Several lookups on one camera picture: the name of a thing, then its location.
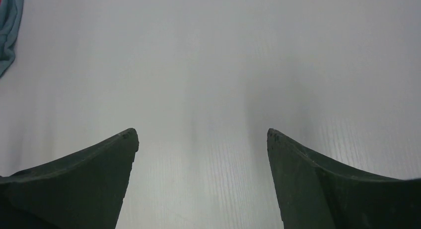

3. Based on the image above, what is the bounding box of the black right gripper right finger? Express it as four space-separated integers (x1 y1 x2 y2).
267 129 421 229

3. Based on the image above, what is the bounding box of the folded teal t-shirt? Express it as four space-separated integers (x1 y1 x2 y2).
0 0 24 75

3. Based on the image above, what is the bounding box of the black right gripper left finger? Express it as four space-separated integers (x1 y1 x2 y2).
0 128 139 229

